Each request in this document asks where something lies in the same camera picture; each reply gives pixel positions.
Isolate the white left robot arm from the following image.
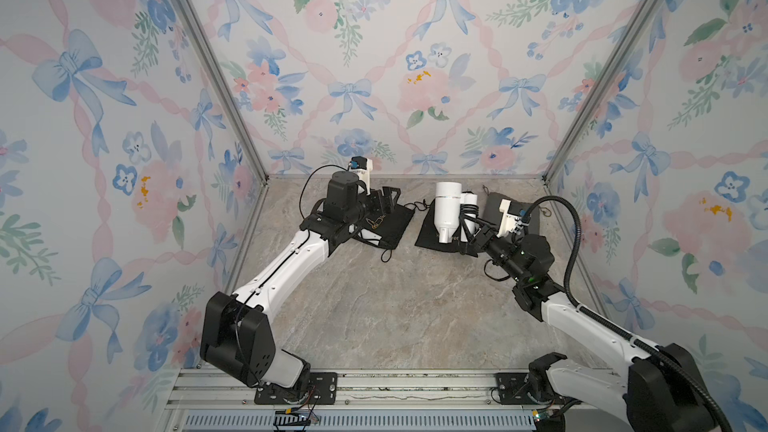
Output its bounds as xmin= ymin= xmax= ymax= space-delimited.
xmin=200 ymin=169 xmax=411 ymax=394

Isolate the plain black drawstring pouch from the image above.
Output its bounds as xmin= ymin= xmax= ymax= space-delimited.
xmin=415 ymin=200 xmax=460 ymax=253

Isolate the aluminium corner post right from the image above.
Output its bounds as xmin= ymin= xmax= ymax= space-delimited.
xmin=541 ymin=0 xmax=663 ymax=186

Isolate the grey fabric drawstring pouch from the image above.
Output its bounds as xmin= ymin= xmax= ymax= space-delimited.
xmin=480 ymin=186 xmax=552 ymax=234

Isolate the aluminium corner post left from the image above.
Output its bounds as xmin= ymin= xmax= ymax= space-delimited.
xmin=171 ymin=0 xmax=269 ymax=186

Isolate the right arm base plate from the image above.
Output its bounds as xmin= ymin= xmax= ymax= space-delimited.
xmin=491 ymin=372 xmax=538 ymax=406

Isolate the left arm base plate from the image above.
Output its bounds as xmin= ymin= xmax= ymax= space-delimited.
xmin=254 ymin=372 xmax=338 ymax=407

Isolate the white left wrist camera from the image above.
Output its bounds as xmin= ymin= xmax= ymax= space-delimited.
xmin=348 ymin=156 xmax=373 ymax=194

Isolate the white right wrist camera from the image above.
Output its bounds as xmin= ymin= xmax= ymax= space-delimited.
xmin=496 ymin=199 xmax=528 ymax=240

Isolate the black corrugated cable conduit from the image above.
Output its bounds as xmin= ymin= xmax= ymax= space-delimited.
xmin=521 ymin=194 xmax=734 ymax=432

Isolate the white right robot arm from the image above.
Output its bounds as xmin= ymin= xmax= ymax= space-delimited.
xmin=457 ymin=224 xmax=727 ymax=431

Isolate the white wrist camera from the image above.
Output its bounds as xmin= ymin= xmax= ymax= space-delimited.
xmin=496 ymin=199 xmax=528 ymax=240
xmin=348 ymin=156 xmax=373 ymax=194

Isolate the aluminium corner post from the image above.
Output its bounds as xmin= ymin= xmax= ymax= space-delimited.
xmin=171 ymin=0 xmax=269 ymax=186
xmin=541 ymin=0 xmax=663 ymax=186

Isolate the black pouch with gold logo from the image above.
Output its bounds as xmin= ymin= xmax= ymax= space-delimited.
xmin=354 ymin=200 xmax=430 ymax=263

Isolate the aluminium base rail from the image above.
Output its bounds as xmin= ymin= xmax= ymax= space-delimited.
xmin=156 ymin=366 xmax=629 ymax=431

